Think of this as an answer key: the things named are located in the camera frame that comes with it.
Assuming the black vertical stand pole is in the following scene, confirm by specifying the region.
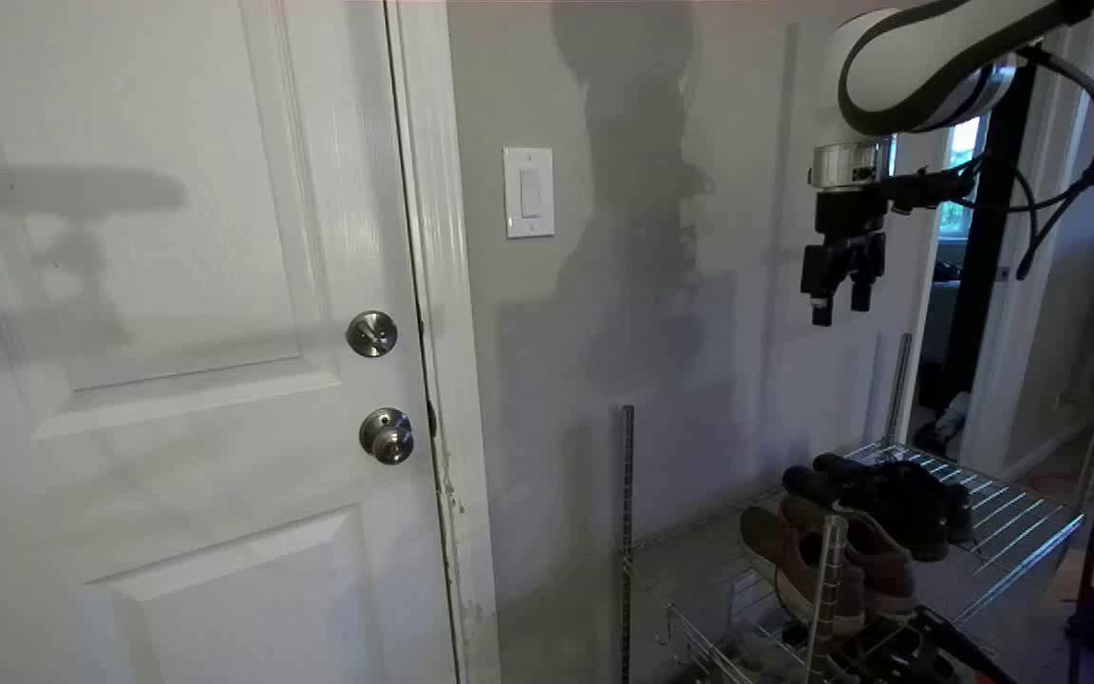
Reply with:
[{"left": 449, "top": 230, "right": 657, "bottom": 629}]
[{"left": 946, "top": 68, "right": 1038, "bottom": 408}]

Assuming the metal wire shoe rack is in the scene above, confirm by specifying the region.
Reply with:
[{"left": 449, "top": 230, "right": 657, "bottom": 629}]
[{"left": 609, "top": 329, "right": 1094, "bottom": 684}]

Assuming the brown shoe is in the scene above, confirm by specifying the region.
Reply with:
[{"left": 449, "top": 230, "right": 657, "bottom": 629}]
[
  {"left": 740, "top": 506, "right": 864, "bottom": 636},
  {"left": 782, "top": 494, "right": 914, "bottom": 612}
]

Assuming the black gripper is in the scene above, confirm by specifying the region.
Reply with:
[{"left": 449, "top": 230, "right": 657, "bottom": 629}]
[{"left": 801, "top": 186, "right": 887, "bottom": 327}]

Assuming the silver deadbolt lock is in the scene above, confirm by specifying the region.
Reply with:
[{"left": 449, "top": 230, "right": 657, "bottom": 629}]
[{"left": 344, "top": 308, "right": 397, "bottom": 360}]

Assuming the black shoe right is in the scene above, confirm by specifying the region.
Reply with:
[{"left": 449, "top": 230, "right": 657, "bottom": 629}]
[{"left": 814, "top": 453, "right": 972, "bottom": 563}]

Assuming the brown shoe rear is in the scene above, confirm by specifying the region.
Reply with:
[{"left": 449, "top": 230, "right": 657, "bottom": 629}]
[{"left": 782, "top": 494, "right": 914, "bottom": 612}]

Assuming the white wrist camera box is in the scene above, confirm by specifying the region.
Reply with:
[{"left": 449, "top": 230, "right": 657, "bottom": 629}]
[{"left": 809, "top": 142, "right": 891, "bottom": 195}]

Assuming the white wall light switch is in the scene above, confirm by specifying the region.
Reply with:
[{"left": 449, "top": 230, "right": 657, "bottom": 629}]
[{"left": 505, "top": 147, "right": 554, "bottom": 238}]

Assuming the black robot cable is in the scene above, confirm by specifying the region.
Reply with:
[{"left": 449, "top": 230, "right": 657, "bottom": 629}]
[{"left": 881, "top": 42, "right": 1094, "bottom": 286}]

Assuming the black shoe left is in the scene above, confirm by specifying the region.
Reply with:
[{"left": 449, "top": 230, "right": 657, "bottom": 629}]
[{"left": 782, "top": 457, "right": 948, "bottom": 563}]

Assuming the white panel door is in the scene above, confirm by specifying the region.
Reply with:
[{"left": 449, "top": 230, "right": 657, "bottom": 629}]
[{"left": 0, "top": 0, "right": 450, "bottom": 684}]

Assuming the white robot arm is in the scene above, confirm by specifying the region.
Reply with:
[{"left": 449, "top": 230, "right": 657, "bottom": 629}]
[{"left": 801, "top": 0, "right": 1094, "bottom": 327}]

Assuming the silver door knob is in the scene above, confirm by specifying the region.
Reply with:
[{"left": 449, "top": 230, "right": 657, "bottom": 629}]
[{"left": 358, "top": 408, "right": 415, "bottom": 467}]

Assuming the black shoe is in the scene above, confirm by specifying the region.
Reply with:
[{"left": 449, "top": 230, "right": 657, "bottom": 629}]
[
  {"left": 782, "top": 457, "right": 948, "bottom": 563},
  {"left": 814, "top": 453, "right": 972, "bottom": 563}
]

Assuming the brown shoe front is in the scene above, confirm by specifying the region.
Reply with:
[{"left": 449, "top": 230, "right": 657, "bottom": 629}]
[{"left": 740, "top": 506, "right": 864, "bottom": 636}]

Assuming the white door frame trim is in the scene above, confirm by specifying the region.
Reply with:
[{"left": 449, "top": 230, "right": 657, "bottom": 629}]
[{"left": 382, "top": 0, "right": 500, "bottom": 684}]

